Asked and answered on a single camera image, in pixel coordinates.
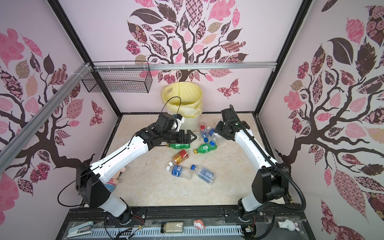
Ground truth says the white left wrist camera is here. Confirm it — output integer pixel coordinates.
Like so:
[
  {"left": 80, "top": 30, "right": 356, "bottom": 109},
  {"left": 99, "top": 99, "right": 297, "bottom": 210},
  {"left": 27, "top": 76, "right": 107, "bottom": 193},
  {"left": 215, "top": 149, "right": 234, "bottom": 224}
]
[{"left": 172, "top": 114, "right": 185, "bottom": 132}]

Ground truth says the left green soda bottle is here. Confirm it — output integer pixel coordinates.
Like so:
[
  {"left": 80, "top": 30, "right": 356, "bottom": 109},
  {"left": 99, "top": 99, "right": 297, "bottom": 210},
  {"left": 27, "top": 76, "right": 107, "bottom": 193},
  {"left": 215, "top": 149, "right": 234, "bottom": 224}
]
[{"left": 167, "top": 144, "right": 191, "bottom": 150}]

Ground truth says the black wire basket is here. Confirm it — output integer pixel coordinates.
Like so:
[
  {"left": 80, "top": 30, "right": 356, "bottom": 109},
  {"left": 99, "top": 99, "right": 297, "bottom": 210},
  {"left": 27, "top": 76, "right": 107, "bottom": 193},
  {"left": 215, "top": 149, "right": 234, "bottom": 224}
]
[{"left": 82, "top": 60, "right": 153, "bottom": 94}]

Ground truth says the white stapler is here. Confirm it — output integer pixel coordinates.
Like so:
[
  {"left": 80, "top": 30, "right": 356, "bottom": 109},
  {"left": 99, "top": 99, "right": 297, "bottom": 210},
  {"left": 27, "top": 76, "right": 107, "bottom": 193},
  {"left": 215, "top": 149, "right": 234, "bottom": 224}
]
[{"left": 67, "top": 221, "right": 94, "bottom": 238}]

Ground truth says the pink white small toy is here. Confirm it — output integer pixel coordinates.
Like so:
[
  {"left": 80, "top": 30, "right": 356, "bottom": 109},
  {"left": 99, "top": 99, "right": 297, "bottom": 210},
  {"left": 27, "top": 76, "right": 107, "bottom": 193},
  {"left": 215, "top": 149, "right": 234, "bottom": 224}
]
[{"left": 193, "top": 220, "right": 206, "bottom": 230}]

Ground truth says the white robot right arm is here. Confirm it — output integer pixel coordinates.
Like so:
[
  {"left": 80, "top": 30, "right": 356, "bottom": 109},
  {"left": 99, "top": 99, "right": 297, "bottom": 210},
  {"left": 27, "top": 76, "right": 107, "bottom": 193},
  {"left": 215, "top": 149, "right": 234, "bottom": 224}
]
[{"left": 215, "top": 105, "right": 289, "bottom": 212}]

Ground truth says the green soda bottle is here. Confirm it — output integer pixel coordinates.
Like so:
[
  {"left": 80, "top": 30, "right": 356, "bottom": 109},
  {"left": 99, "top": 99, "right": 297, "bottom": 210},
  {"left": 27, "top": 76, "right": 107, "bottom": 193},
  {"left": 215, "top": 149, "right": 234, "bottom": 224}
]
[
  {"left": 167, "top": 144, "right": 191, "bottom": 150},
  {"left": 194, "top": 141, "right": 217, "bottom": 154}
]

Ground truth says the white bin with yellow bag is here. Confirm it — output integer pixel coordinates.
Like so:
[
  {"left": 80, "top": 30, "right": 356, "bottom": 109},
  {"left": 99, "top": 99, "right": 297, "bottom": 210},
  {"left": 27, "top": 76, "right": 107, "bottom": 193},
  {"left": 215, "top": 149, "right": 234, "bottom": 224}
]
[{"left": 161, "top": 82, "right": 203, "bottom": 131}]

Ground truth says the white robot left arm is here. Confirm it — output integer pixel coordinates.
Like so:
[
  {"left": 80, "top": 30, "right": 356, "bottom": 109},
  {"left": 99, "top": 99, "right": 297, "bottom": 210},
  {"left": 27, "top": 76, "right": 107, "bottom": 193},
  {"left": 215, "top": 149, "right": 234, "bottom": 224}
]
[{"left": 75, "top": 113, "right": 197, "bottom": 224}]

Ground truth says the right green soda bottle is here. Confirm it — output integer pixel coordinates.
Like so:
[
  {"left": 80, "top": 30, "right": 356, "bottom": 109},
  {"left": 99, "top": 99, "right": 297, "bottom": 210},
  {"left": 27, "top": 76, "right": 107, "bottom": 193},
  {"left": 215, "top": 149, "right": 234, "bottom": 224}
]
[{"left": 194, "top": 141, "right": 217, "bottom": 154}]

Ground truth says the red yellow label bottle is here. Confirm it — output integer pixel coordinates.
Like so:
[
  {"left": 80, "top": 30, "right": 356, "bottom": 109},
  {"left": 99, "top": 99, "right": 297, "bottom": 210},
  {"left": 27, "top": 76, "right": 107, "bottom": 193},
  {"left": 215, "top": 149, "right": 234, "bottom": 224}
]
[{"left": 172, "top": 150, "right": 189, "bottom": 165}]

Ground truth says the black corrugated cable hose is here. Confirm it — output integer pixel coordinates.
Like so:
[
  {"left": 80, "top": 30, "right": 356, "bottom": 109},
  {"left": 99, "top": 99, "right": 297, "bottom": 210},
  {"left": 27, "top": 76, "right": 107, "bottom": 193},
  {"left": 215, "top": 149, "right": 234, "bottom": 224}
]
[{"left": 230, "top": 106, "right": 307, "bottom": 212}]

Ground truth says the beige rectangular box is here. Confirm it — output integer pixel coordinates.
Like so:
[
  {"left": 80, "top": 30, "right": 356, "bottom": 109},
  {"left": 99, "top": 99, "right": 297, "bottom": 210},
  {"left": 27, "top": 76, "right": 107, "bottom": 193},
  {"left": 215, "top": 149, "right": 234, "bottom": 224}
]
[{"left": 161, "top": 222, "right": 184, "bottom": 234}]

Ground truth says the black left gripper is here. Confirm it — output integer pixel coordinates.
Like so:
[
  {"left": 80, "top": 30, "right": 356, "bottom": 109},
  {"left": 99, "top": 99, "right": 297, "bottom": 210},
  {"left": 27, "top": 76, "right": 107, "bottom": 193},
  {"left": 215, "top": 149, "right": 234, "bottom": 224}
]
[{"left": 162, "top": 129, "right": 197, "bottom": 144}]

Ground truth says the blue label bottle lower right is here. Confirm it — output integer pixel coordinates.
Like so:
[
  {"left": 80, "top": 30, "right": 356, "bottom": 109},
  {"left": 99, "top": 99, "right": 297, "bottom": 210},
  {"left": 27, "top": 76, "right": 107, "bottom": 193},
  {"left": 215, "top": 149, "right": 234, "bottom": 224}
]
[{"left": 191, "top": 165, "right": 215, "bottom": 184}]

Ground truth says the white plush toy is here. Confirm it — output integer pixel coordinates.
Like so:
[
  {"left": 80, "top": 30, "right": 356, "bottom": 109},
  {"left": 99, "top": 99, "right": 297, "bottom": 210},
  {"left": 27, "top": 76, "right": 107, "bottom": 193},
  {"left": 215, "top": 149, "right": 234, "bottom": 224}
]
[{"left": 278, "top": 219, "right": 300, "bottom": 232}]

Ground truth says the striped plush doll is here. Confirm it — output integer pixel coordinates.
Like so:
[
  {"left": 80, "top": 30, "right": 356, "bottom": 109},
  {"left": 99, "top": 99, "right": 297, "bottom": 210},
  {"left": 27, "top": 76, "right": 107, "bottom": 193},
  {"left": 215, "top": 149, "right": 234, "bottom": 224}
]
[{"left": 105, "top": 167, "right": 126, "bottom": 192}]

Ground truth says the blue label bottle white cap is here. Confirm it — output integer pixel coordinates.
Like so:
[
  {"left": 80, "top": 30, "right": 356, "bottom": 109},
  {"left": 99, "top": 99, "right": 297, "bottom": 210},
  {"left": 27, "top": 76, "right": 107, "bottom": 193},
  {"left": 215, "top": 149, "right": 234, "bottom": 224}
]
[{"left": 166, "top": 165, "right": 193, "bottom": 180}]

